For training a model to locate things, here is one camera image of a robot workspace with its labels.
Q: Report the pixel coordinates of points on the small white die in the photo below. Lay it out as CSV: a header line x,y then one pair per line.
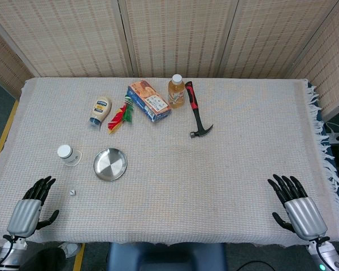
x,y
73,192

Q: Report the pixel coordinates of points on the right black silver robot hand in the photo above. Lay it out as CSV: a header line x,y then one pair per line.
x,y
305,216

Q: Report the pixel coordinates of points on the red black claw hammer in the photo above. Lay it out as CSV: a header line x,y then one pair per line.
x,y
197,111

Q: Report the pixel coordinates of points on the white paper cup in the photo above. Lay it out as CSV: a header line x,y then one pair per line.
x,y
68,156

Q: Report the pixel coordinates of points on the woven bamboo folding screen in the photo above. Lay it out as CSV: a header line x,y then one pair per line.
x,y
169,36

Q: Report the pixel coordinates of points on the white shoe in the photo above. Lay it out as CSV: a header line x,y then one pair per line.
x,y
70,249

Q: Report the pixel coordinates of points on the round metal plate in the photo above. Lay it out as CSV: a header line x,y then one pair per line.
x,y
110,164

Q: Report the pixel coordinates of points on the white waffle weave tablecloth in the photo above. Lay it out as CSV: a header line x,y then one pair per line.
x,y
186,175

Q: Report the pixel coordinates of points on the mayonnaise squeeze bottle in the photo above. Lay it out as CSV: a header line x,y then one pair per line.
x,y
100,110

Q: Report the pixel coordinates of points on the yellow juice bottle white cap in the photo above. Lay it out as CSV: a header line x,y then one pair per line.
x,y
176,94

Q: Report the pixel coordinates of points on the red yellow green feather shuttlecock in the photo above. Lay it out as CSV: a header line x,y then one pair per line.
x,y
120,116

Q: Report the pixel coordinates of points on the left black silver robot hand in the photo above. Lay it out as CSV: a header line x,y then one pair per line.
x,y
25,216

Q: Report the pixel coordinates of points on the blue orange cracker box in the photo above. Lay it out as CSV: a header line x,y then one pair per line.
x,y
148,100

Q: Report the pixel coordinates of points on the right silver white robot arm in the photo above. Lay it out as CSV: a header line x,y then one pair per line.
x,y
325,255

